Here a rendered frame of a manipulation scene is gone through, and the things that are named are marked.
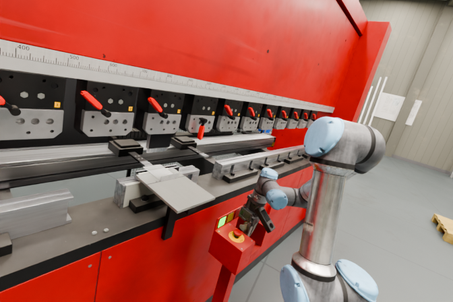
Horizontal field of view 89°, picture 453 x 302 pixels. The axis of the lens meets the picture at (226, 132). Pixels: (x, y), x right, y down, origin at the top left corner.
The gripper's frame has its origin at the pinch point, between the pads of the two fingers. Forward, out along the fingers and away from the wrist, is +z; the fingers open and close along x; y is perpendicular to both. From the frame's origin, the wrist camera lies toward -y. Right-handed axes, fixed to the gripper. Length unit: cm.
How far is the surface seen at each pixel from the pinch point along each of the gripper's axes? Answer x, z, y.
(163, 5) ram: 45, -84, 38
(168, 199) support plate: 43, -25, 15
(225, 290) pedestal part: 8.0, 26.1, -2.7
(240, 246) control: 13.1, -4.1, -3.1
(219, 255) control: 15.0, 5.8, 3.4
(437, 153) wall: -1045, -3, -166
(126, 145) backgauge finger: 36, -25, 56
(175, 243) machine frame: 27.9, 4.9, 18.9
